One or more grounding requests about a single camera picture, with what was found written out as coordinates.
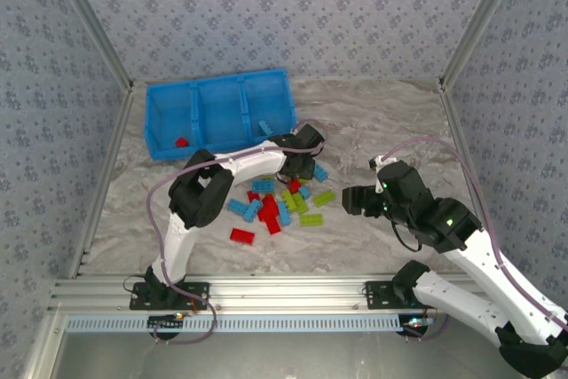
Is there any blue three-compartment plastic bin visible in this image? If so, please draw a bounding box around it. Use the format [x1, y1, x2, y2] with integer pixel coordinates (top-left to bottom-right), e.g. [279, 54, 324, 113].
[144, 68, 297, 162]

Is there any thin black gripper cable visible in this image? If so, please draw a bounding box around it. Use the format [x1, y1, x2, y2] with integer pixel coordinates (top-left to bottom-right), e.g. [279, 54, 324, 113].
[390, 217, 423, 253]

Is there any aluminium side rail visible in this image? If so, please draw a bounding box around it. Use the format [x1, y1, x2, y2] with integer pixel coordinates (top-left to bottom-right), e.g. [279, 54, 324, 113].
[68, 84, 135, 279]
[438, 80, 489, 225]

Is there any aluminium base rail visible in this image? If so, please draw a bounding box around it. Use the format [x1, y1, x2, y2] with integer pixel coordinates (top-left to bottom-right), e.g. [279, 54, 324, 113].
[47, 274, 489, 314]

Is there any light blue slotted cable duct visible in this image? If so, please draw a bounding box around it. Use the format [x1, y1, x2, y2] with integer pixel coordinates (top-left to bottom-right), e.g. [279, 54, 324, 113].
[65, 313, 410, 333]

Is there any aluminium frame post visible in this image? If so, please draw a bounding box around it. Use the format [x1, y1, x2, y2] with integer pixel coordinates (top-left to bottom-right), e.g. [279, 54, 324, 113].
[43, 0, 135, 92]
[438, 0, 530, 92]

